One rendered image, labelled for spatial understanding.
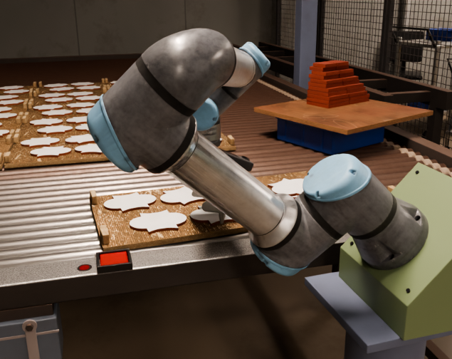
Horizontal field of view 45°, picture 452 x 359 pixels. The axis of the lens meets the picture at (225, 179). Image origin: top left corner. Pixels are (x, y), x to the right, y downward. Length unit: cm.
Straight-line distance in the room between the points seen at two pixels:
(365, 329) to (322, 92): 132
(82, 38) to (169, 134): 549
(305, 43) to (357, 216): 235
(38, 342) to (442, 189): 92
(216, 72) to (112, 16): 550
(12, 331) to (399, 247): 82
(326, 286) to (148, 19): 535
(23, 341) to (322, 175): 73
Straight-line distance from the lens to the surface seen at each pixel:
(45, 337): 129
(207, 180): 90
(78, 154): 206
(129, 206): 150
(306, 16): 331
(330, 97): 225
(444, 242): 111
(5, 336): 129
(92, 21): 629
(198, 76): 79
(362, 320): 115
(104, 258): 126
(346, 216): 103
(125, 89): 81
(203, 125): 118
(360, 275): 120
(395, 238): 110
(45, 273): 127
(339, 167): 103
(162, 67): 79
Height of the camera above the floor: 149
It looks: 19 degrees down
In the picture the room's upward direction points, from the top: 1 degrees counter-clockwise
